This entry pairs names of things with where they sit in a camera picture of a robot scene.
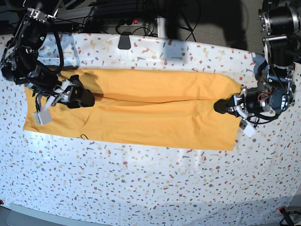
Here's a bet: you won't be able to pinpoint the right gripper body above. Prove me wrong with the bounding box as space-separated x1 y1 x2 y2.
35 79 81 111

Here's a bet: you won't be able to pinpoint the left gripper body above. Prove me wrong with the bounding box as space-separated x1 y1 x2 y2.
227 86 249 120

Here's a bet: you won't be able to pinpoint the yellow T-shirt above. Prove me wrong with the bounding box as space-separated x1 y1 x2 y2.
24 69 241 151

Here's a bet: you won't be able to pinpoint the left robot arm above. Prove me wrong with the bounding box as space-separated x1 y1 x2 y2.
214 0 301 124

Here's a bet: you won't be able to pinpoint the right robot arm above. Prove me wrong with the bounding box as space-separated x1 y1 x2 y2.
0 0 95 113

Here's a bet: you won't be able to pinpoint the black table clamp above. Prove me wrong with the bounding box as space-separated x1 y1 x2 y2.
118 32 131 50

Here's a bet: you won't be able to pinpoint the terrazzo patterned tablecloth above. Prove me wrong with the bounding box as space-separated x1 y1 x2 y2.
0 32 301 226

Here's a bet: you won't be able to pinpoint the red clamp bottom right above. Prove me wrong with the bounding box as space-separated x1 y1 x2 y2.
278 206 294 226

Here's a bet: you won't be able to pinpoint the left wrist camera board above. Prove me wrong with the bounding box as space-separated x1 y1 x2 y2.
243 124 256 137

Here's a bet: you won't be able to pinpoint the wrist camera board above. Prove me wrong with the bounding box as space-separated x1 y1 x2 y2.
33 109 53 126
243 124 256 137

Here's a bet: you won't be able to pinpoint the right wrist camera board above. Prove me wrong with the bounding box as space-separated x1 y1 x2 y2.
33 109 53 126

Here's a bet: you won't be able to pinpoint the power strip with red switch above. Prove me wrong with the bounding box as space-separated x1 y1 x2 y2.
86 18 143 27

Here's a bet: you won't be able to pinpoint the white table leg post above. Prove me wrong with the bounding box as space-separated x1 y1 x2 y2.
157 16 166 39

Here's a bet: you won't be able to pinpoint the black cables under desk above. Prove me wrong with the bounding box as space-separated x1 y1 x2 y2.
47 0 203 42

